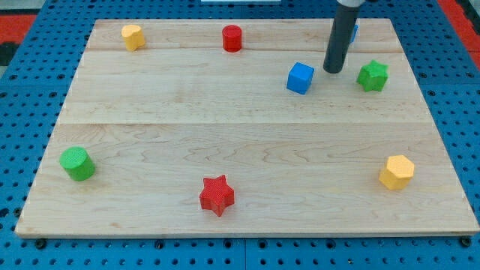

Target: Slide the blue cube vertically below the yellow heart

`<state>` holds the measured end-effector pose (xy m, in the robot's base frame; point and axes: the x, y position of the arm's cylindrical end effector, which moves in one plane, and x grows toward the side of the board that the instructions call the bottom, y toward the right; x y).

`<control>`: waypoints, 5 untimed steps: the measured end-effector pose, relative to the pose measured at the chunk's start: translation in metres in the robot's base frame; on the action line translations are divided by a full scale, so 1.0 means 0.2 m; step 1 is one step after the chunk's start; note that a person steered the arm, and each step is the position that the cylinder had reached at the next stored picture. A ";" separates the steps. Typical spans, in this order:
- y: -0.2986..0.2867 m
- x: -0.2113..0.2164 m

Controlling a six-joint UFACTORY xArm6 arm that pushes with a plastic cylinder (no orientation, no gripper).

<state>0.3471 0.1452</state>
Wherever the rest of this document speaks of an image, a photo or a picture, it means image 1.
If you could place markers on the green star block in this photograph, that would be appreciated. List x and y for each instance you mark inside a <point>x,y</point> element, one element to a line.
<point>373,76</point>

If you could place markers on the wooden board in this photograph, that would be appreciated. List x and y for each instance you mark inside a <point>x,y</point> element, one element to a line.
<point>157,121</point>

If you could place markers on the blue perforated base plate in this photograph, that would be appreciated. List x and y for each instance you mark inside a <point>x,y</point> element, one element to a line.
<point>36,82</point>

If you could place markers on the green cylinder block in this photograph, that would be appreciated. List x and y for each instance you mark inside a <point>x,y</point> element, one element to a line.
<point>77,163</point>

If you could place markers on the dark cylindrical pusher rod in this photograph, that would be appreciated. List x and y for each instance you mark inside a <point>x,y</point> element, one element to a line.
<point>340,37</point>

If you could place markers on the blue cube block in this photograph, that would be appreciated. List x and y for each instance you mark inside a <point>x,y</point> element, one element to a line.
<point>299,78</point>

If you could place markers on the grey pusher mount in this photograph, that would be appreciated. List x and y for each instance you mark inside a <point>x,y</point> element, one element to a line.
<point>350,2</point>

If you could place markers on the yellow hexagon block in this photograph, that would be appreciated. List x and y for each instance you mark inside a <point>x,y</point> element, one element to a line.
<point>397,172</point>

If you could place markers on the blue block behind pusher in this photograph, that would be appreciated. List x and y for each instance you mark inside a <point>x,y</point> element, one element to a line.
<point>354,33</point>

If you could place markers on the yellow heart block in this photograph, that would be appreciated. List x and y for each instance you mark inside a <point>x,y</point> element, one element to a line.
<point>133,37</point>

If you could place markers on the red cylinder block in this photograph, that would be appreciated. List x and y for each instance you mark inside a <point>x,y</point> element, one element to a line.
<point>232,38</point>

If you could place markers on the red star block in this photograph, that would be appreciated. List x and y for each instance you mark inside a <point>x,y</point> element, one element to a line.
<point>216,195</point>

